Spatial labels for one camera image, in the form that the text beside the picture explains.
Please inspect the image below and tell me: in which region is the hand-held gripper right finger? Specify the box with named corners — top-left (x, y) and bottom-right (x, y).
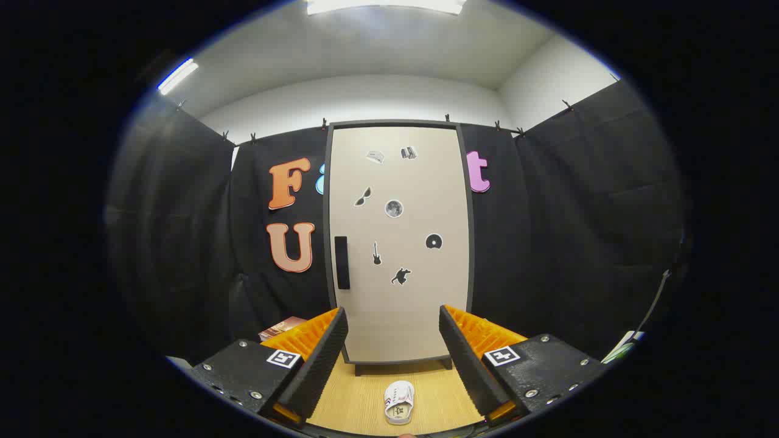
top-left (439, 304), bottom-right (609, 423)

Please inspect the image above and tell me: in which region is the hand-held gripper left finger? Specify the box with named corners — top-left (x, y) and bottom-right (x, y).
top-left (189, 307), bottom-right (349, 426)

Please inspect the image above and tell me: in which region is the white canvas shoe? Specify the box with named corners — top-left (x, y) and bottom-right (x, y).
top-left (384, 381), bottom-right (415, 425)

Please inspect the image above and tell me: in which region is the dark grey shoe cabinet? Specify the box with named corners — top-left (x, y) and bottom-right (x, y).
top-left (323, 120), bottom-right (477, 377)

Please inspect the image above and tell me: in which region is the brown book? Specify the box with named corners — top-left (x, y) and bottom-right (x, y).
top-left (259, 316), bottom-right (308, 342)

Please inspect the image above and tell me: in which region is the black backdrop cloth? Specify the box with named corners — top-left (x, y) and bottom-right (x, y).
top-left (107, 79), bottom-right (688, 366)

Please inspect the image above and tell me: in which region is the white flat object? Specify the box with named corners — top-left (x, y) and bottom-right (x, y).
top-left (603, 330), bottom-right (645, 364)

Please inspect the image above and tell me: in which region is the narrow ceiling light strip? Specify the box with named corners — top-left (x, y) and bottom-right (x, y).
top-left (157, 58), bottom-right (200, 96)

